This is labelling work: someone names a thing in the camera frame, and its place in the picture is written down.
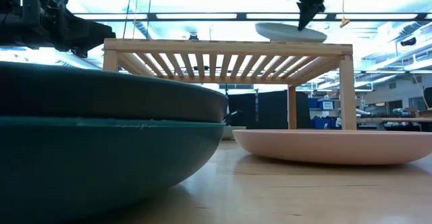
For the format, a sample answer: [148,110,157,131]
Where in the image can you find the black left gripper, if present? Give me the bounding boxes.
[0,0,116,59]

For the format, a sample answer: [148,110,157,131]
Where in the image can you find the light grey plate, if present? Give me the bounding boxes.
[254,22,328,44]

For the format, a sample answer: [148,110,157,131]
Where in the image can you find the dark green plate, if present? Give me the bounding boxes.
[0,61,230,123]

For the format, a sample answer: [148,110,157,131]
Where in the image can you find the teal plate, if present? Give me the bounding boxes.
[0,115,226,224]

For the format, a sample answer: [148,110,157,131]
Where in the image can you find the pink plate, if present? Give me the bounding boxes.
[232,128,432,166]

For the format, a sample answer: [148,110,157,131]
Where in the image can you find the wooden slatted shelf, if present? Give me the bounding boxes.
[103,37,358,131]

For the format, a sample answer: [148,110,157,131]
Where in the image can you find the blue bin with white label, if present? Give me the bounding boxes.
[308,98,335,111]

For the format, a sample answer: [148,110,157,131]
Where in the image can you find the black partition panel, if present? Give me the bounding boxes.
[227,90,311,130]

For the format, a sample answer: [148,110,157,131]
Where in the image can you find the blue storage bin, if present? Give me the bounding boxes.
[310,117,339,130]

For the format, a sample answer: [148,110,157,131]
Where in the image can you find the small black background device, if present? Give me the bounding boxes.
[223,108,244,126]

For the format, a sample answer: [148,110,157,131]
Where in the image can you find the wooden workbench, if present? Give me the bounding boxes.
[356,117,432,124]

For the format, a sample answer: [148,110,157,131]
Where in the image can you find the black monitor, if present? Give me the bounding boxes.
[423,87,432,109]

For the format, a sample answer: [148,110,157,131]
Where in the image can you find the yellow hanging cord with tag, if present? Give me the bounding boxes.
[339,0,351,28]

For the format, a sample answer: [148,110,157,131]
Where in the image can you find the thin dark hanging cable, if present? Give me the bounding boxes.
[145,0,154,39]
[122,0,134,39]

